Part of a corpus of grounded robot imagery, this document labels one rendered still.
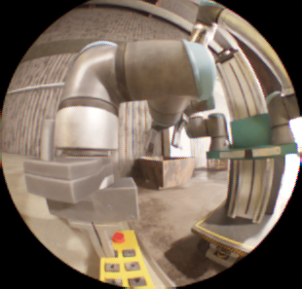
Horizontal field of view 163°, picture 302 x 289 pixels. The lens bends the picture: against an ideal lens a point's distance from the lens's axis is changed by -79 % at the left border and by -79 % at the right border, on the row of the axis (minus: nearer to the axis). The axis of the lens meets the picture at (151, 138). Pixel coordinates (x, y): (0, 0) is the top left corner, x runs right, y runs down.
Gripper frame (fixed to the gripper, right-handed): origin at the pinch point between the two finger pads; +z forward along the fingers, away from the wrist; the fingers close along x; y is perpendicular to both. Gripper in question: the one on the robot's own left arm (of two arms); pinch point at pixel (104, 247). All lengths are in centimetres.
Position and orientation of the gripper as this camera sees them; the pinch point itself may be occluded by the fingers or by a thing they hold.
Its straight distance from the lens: 22.8
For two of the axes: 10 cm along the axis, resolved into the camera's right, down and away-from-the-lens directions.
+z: 0.3, 9.9, -1.2
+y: -2.9, 1.3, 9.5
